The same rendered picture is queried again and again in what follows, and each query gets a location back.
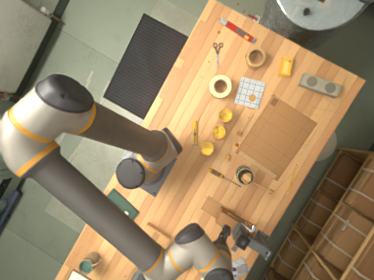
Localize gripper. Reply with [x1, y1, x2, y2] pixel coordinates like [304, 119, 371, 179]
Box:
[215, 223, 233, 248]

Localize black square cartridge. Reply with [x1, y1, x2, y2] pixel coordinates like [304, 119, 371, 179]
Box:
[234, 235, 251, 252]

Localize green pad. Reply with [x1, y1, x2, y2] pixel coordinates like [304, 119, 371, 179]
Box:
[106, 188, 141, 221]

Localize grey block with round recesses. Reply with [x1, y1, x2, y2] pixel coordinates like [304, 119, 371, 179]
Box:
[298, 72, 344, 99]

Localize yellow block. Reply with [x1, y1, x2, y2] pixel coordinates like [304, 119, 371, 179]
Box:
[277, 56, 295, 78]

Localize brown wooden strip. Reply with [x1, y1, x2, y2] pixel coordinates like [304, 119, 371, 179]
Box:
[220, 205, 250, 227]

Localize small cardboard piece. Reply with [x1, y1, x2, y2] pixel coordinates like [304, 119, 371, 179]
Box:
[200, 195, 228, 222]

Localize white and purple paper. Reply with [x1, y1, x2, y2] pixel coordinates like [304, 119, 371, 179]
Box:
[231, 257, 252, 278]

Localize dark green tape roll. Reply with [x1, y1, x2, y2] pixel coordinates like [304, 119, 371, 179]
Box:
[234, 164, 255, 186]

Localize thin wooden stick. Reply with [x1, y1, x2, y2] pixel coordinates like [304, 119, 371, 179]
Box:
[147, 221, 173, 240]

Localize yellow pencil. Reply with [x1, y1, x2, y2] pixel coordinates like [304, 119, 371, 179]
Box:
[286, 164, 299, 196]

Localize yellow round disc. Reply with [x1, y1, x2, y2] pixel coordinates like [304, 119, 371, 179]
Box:
[218, 107, 234, 124]
[200, 141, 216, 157]
[212, 125, 227, 141]

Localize wooden shelf with cartons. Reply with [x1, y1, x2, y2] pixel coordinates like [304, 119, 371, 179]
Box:
[262, 147, 374, 280]

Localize brown cardboard sheet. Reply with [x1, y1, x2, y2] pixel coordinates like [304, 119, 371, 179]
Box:
[235, 95, 319, 181]

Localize white round object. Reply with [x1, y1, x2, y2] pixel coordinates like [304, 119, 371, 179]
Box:
[315, 131, 339, 163]

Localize white tape roll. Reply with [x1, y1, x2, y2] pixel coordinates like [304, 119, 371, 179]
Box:
[208, 74, 233, 100]

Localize white grid sheet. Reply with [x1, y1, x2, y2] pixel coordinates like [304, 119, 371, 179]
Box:
[233, 76, 267, 110]

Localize tan tape roll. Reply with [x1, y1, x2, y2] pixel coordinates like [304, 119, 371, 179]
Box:
[245, 47, 268, 70]

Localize black ribbed floor mat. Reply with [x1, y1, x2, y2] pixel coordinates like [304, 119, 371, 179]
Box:
[103, 13, 190, 121]

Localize red and grey utility knife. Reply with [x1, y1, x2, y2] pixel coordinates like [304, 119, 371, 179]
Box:
[218, 16, 258, 44]

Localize blue object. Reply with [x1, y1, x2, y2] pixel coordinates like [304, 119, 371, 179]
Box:
[0, 189, 23, 235]

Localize grey cabinet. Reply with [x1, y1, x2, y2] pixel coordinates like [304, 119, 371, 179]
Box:
[0, 0, 72, 98]

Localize yellow handled screwdriver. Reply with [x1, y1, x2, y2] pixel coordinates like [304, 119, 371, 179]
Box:
[207, 167, 242, 188]

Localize scissors with black handles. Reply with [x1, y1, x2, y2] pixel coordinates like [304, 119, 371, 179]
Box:
[212, 41, 225, 69]

